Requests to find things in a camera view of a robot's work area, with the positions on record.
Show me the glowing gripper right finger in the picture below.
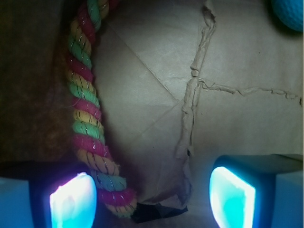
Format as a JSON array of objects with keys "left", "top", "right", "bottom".
[{"left": 209, "top": 154, "right": 304, "bottom": 228}]

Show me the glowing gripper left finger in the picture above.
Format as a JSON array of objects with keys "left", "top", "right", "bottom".
[{"left": 0, "top": 161, "right": 97, "bottom": 228}]

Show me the multicolored twisted rope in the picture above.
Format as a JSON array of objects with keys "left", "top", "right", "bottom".
[{"left": 65, "top": 0, "right": 138, "bottom": 219}]

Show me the brown paper bag tray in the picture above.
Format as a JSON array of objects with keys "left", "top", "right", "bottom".
[{"left": 0, "top": 0, "right": 304, "bottom": 228}]

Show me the blue dimpled ball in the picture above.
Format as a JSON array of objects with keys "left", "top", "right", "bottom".
[{"left": 271, "top": 0, "right": 304, "bottom": 32}]

